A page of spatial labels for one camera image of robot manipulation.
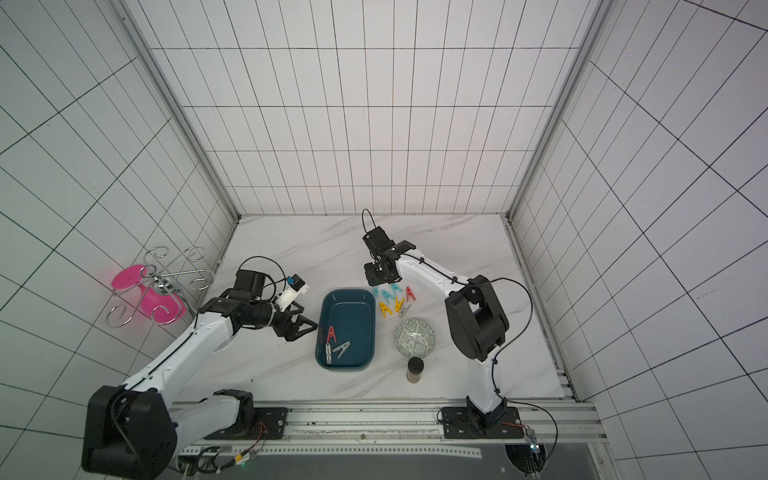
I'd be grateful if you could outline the aluminium mounting rail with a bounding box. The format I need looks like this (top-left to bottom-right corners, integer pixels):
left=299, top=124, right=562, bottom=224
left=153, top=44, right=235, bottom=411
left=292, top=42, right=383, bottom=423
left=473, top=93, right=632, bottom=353
left=177, top=400, right=607, bottom=458

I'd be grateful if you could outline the pink wine glass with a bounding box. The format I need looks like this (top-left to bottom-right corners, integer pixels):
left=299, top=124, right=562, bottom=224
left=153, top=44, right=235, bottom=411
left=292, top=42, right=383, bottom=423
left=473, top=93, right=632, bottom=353
left=107, top=264, right=187, bottom=328

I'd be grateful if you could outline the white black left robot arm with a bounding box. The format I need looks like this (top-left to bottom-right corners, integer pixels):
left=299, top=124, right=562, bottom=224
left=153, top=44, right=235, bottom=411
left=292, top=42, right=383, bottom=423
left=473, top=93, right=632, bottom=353
left=81, top=295, right=318, bottom=479

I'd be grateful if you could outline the green patterned ceramic bowl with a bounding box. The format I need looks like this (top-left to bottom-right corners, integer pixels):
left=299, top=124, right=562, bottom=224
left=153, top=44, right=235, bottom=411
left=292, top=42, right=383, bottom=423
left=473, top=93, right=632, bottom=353
left=394, top=318, right=436, bottom=359

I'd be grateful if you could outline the teal plastic storage box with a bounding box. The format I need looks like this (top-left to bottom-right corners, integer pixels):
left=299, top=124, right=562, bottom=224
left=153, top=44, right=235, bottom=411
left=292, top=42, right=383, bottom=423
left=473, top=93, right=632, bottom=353
left=315, top=288, right=376, bottom=371

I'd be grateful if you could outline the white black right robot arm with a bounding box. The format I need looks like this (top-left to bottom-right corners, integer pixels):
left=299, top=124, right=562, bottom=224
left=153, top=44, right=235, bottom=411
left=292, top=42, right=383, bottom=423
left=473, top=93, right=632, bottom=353
left=363, top=233, right=509, bottom=435

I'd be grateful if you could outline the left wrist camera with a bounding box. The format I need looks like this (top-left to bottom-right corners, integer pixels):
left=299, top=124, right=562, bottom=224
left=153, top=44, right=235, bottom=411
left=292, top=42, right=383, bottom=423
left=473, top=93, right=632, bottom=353
left=274, top=274, right=309, bottom=312

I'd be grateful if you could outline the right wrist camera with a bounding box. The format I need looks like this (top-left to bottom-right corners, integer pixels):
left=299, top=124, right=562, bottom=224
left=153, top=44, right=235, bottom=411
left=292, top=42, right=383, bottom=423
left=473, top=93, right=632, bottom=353
left=362, top=226, right=395, bottom=259

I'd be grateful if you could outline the silver wire glass rack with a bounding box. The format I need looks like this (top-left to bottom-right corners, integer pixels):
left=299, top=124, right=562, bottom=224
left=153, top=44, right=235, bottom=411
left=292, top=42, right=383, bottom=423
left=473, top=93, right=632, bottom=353
left=105, top=245, right=214, bottom=329

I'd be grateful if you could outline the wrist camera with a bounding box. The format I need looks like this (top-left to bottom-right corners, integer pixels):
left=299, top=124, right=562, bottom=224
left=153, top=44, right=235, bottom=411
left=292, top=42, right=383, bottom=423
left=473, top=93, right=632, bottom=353
left=274, top=274, right=309, bottom=312
left=362, top=226, right=395, bottom=259

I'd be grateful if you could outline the black cap spice jar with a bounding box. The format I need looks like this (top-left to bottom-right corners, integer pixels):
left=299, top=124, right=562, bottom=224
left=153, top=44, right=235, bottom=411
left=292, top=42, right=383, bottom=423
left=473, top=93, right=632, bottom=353
left=406, top=357, right=425, bottom=384

